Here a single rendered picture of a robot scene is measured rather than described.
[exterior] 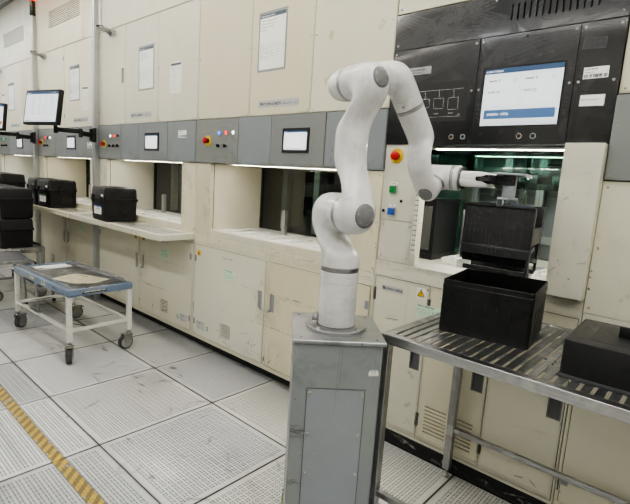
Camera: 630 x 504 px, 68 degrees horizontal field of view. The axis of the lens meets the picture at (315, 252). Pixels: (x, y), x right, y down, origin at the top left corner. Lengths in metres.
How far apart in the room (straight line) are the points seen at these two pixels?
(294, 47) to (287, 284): 1.27
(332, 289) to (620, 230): 0.98
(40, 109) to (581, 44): 3.71
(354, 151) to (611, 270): 0.97
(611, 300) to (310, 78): 1.69
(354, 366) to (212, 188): 1.99
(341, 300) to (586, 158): 0.95
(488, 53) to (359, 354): 1.26
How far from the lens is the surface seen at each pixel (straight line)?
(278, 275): 2.67
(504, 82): 2.00
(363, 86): 1.37
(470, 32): 2.11
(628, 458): 2.02
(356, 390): 1.45
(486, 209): 1.54
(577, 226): 1.82
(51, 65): 5.67
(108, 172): 4.45
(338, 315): 1.44
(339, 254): 1.40
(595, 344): 1.37
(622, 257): 1.85
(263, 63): 2.84
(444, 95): 2.09
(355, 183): 1.37
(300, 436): 1.51
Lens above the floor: 1.22
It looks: 9 degrees down
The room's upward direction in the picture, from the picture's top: 4 degrees clockwise
